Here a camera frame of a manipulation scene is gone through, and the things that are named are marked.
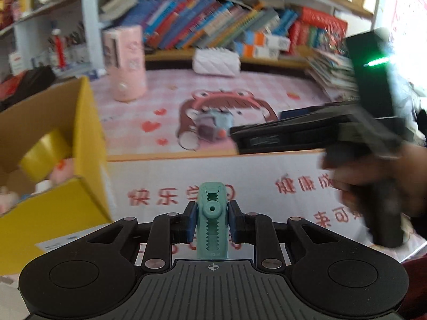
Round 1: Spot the white quilted pouch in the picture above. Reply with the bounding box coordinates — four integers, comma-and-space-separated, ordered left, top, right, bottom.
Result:
192, 48, 241, 77

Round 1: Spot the person's right hand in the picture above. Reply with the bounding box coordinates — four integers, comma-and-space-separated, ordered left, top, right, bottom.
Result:
322, 144, 426, 217

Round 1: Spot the orange white box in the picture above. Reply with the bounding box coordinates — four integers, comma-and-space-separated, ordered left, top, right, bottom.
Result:
244, 31, 291, 51
233, 42, 279, 60

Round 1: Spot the grey purple keychain toy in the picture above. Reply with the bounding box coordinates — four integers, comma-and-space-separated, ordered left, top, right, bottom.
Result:
177, 108, 234, 150

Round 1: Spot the orange white box lower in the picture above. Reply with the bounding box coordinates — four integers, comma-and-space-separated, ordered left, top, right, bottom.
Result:
233, 42, 279, 60

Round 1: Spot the orange white box upper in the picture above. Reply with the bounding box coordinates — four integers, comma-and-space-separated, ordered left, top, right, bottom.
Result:
244, 31, 291, 51

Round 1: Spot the stack of papers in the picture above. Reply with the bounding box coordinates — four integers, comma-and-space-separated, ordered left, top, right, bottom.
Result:
305, 49, 359, 102

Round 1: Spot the teal crocodile toy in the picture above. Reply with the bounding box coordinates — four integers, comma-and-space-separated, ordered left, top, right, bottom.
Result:
196, 182, 228, 260

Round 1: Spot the white pen holder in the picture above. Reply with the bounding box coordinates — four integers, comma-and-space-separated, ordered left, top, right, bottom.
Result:
30, 44, 90, 69

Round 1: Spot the yellow tape roll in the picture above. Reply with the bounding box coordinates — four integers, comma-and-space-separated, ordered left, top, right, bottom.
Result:
18, 129, 72, 183

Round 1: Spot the red boxed book set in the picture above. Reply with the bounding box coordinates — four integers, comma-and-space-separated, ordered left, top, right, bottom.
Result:
289, 7, 348, 55

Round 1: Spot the pink cylindrical canister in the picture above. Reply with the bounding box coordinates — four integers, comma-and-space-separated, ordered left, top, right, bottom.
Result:
103, 25, 148, 103

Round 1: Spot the pink checkered cartoon tablecloth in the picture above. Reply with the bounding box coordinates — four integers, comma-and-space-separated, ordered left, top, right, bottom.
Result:
0, 69, 427, 320

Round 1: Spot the row of leaning books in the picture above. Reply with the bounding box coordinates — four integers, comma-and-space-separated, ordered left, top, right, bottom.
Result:
112, 0, 299, 50

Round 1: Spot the yellow cardboard box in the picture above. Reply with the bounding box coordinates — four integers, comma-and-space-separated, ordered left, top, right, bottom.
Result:
1, 77, 112, 275

